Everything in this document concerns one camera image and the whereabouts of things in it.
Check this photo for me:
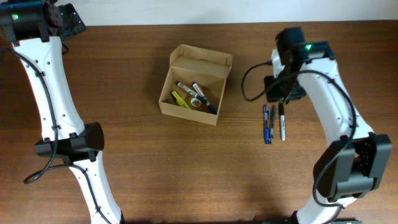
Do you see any black sharpie marker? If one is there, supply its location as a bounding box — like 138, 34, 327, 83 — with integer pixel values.
278, 102, 285, 141

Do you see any dark grey ballpoint pen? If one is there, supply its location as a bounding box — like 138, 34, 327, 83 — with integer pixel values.
269, 105, 276, 144

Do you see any blue ballpoint pen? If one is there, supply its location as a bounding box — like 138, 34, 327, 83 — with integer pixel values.
263, 104, 270, 144

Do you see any blue capped whiteboard marker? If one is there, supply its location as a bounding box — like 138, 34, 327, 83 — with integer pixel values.
192, 82, 217, 114

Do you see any brown cardboard box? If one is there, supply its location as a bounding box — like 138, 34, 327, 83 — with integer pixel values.
159, 44, 233, 126

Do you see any yellow tape roll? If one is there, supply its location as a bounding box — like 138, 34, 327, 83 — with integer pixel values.
190, 97, 202, 108

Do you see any black capped whiteboard marker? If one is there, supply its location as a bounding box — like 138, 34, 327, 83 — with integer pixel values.
177, 82, 207, 103

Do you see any yellow highlighter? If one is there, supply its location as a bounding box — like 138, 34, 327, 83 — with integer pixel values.
170, 90, 190, 110

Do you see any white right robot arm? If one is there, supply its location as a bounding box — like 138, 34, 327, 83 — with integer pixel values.
264, 27, 392, 223

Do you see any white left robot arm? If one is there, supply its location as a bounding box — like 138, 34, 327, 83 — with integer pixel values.
1, 0, 125, 223

